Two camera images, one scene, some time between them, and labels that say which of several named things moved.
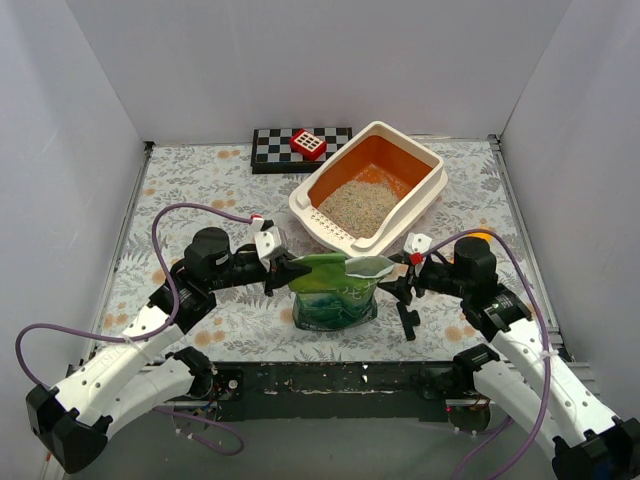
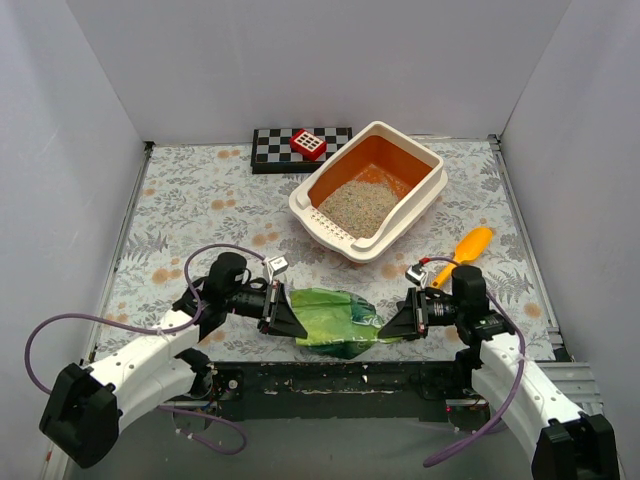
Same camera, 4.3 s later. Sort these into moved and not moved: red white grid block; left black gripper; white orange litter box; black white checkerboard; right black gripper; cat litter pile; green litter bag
Moved: right black gripper; green litter bag; left black gripper
Not moved: cat litter pile; black white checkerboard; white orange litter box; red white grid block
